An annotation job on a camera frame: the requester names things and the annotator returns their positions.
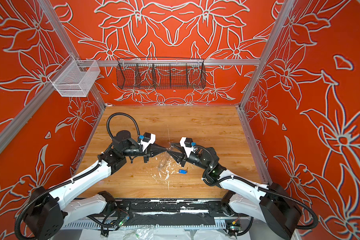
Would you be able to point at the aluminium frame corner post right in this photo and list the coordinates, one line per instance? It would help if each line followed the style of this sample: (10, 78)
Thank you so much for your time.
(276, 30)

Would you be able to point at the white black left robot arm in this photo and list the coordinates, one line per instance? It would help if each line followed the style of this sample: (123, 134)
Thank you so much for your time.
(48, 210)

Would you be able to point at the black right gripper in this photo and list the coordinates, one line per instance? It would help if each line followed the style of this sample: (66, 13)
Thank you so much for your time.
(182, 159)

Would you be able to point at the clear acrylic basket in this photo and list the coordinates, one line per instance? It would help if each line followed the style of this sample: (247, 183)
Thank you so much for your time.
(71, 79)

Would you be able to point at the aluminium frame corner post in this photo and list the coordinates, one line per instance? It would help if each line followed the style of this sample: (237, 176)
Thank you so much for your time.
(276, 30)
(53, 18)

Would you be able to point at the aluminium frame corner post left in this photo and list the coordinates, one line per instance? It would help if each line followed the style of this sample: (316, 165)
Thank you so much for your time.
(53, 18)

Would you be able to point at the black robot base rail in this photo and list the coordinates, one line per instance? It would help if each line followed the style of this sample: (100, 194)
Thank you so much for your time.
(189, 214)

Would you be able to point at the aluminium horizontal back rail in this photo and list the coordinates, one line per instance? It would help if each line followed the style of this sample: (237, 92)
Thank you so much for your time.
(207, 62)

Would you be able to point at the blue key tag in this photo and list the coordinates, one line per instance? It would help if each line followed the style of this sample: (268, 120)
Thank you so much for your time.
(183, 171)

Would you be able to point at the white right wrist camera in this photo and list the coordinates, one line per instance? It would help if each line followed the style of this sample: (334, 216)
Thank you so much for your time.
(188, 145)

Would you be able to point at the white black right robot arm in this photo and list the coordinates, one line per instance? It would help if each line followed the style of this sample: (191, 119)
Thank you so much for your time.
(267, 203)

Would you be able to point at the black wire mesh basket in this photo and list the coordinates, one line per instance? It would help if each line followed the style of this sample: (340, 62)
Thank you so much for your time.
(161, 76)

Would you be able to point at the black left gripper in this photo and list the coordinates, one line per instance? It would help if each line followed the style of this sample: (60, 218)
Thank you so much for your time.
(155, 150)

